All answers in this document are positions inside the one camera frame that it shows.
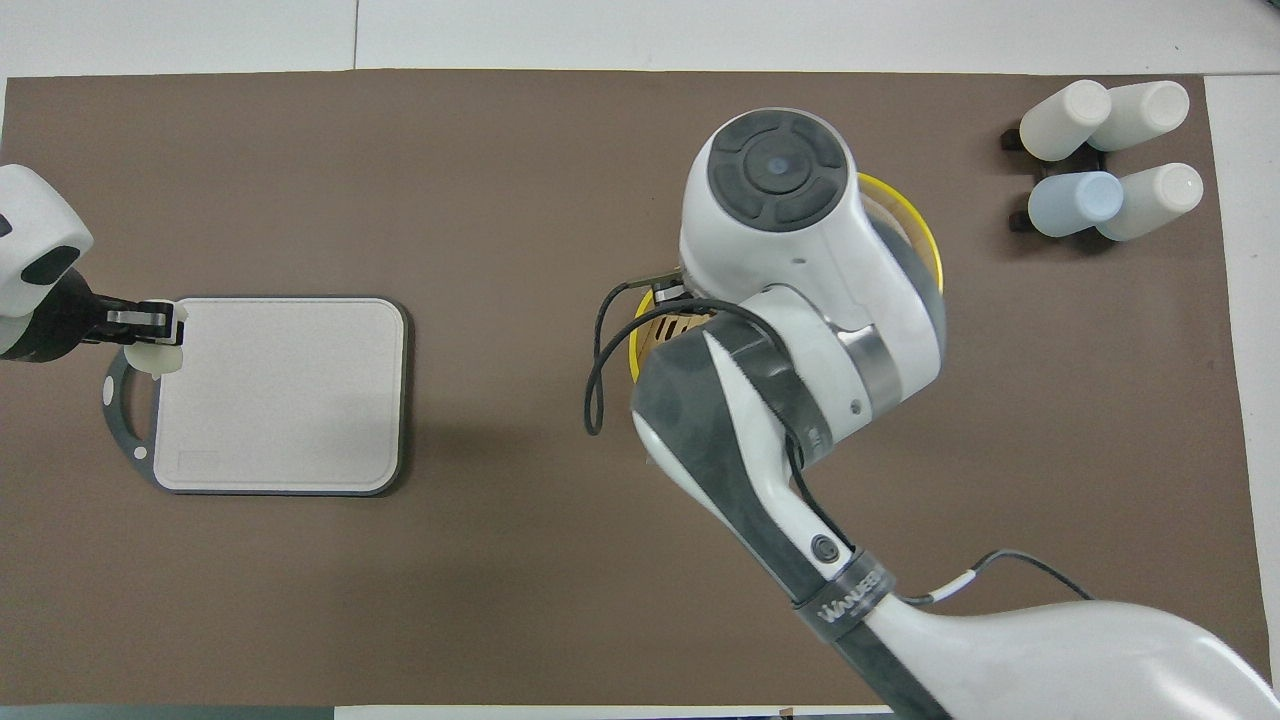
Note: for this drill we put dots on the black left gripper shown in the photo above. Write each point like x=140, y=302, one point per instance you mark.
x=70, y=318

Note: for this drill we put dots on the white steamed bun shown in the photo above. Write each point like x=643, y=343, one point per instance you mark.
x=155, y=360

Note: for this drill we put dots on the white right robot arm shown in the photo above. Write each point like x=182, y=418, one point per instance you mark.
x=790, y=250

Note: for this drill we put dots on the grey cutting board black rim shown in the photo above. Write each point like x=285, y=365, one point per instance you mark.
x=290, y=400

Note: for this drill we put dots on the brown table mat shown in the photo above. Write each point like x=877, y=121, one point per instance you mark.
x=450, y=600

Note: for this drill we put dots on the black cup rack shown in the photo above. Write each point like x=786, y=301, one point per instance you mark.
x=1012, y=138

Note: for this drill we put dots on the cream plastic cup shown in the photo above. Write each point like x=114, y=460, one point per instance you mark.
x=1060, y=120

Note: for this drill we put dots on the light blue plastic cup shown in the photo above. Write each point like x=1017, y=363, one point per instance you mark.
x=1075, y=203

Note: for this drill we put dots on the white plastic cup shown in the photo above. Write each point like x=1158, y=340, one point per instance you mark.
x=1160, y=200

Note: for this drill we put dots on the white cup with blue rim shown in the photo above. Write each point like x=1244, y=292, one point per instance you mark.
x=1150, y=112

